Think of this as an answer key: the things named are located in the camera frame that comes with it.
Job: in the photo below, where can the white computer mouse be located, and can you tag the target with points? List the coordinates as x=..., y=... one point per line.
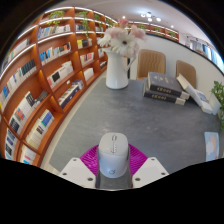
x=113, y=160

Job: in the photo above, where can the white book with blue cover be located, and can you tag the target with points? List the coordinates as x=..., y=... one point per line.
x=204, y=101

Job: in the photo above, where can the white plant pot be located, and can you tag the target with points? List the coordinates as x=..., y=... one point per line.
x=215, y=105

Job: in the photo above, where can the pink and white flower bouquet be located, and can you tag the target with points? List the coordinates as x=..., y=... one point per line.
x=122, y=41

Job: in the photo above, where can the white ceramic pitcher vase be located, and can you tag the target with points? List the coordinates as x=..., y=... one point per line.
x=116, y=73

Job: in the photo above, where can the tan upholstered chair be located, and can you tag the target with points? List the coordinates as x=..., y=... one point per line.
x=186, y=71
x=151, y=63

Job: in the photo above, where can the cluster of ceiling lights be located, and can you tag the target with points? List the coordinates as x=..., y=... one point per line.
x=149, y=16

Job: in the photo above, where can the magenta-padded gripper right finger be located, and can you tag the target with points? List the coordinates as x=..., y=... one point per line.
x=150, y=171

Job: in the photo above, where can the orange bookshelf unit with books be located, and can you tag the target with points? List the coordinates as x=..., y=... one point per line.
x=33, y=90

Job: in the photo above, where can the thick dark hardcover book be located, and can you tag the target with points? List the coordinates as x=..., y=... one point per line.
x=165, y=83
x=161, y=97

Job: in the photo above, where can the green leafy pothos plant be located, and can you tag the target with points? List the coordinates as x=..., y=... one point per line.
x=219, y=91

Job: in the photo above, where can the window with curtains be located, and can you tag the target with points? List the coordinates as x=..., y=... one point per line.
x=210, y=51

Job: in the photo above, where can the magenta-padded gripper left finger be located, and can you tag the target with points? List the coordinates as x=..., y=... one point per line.
x=78, y=171

